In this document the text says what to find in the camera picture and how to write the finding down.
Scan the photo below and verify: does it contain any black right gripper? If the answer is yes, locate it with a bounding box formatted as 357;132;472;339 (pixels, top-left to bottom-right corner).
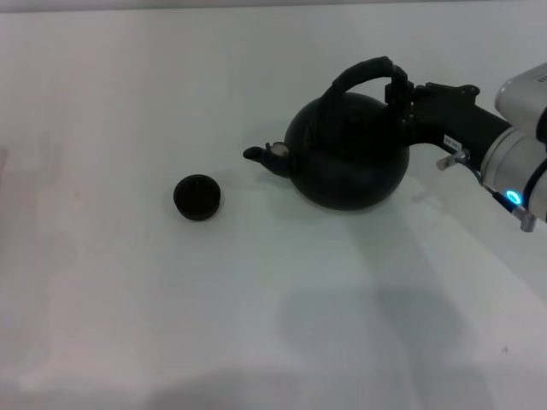
384;68;513;158

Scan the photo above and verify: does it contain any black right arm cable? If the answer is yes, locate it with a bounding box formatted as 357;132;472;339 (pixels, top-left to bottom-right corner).
524;156;547;207

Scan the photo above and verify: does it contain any small dark round teacup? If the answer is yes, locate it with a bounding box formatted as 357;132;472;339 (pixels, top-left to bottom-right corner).
173;173;223;222

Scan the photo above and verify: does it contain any black round teapot with handle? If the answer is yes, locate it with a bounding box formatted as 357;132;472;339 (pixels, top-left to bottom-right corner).
242;56;411;211

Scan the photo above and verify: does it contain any silver metal wrist bracket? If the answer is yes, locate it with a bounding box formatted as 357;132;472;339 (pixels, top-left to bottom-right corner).
435;149;472;170
515;205;536;234

